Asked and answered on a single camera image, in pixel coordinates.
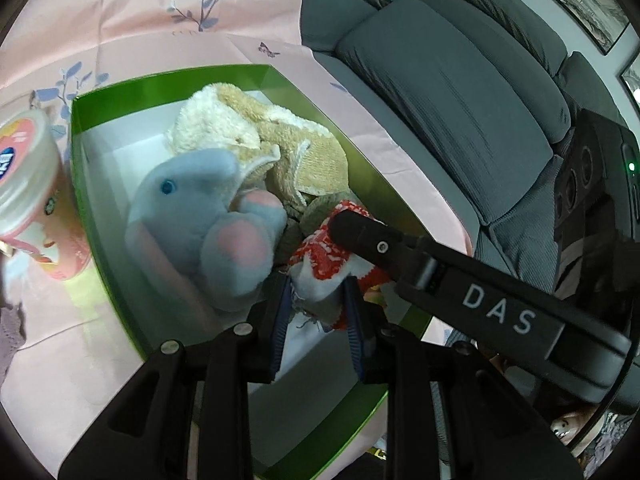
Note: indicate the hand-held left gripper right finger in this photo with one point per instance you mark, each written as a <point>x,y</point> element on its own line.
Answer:
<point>357,340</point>

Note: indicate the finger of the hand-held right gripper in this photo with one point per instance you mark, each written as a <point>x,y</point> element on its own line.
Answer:
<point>370,240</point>

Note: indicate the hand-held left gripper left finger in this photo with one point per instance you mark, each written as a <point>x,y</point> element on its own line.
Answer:
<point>281,330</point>

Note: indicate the red and white sock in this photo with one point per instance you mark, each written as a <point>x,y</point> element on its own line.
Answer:
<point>320,270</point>

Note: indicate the blue elephant plush toy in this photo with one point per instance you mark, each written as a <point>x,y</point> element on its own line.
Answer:
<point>200,200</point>

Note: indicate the green cardboard box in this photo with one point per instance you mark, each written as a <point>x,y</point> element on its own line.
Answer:
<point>150,85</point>

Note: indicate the brown soft toy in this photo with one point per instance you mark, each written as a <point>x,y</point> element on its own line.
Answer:
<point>570,427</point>

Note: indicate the olive brown cloth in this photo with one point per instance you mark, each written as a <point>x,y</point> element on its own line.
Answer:
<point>312,210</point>

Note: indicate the grey fabric sofa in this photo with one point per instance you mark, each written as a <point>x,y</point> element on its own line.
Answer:
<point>450,110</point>

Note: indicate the purple patterned cloth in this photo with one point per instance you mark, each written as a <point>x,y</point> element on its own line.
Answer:
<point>612,445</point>

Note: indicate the grey knitted cloth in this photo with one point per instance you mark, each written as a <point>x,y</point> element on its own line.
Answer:
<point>10,340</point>

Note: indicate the pink paper cup with lid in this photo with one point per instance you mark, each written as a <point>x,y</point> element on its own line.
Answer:
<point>35,180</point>

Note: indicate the pink floral printed blanket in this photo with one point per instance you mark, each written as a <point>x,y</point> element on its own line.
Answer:
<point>150,10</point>

